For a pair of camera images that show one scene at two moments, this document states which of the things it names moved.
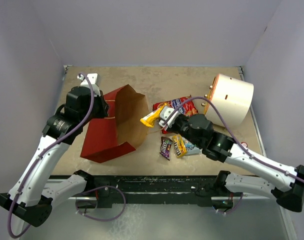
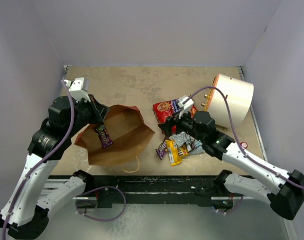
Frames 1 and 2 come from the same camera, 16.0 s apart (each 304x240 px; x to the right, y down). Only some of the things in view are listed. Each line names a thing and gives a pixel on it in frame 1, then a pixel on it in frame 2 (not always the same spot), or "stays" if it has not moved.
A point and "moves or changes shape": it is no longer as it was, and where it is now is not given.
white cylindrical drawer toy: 232,97 stays
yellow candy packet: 149,119 → 174,156
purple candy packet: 165,147 moves or changes shape
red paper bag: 121,131 moves or changes shape
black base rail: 120,190 stays
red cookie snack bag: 188,108 stays
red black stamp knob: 244,144 stays
